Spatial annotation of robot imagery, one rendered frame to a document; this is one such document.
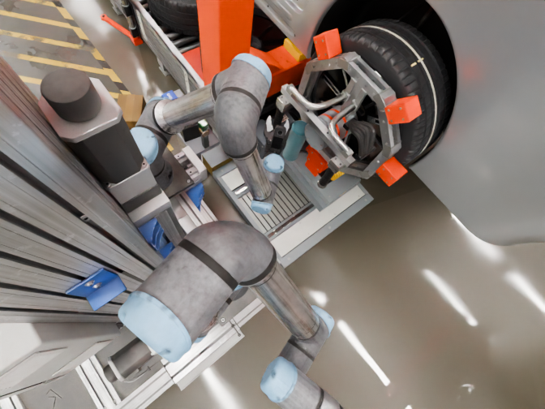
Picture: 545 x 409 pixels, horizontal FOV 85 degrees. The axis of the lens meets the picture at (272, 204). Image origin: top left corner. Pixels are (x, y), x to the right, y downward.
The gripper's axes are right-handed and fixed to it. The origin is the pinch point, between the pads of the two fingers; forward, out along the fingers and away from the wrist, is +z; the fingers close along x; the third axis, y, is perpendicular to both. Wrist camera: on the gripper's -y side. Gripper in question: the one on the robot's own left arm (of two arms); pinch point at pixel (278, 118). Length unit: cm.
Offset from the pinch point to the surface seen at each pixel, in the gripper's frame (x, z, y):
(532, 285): 206, -33, 83
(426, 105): 52, -2, -27
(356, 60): 23.8, 10.9, -28.4
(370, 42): 26.8, 15.2, -33.5
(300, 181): 26, 6, 67
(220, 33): -28.7, 15.2, -23.0
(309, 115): 10.7, -7.7, -15.0
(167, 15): -83, 101, 44
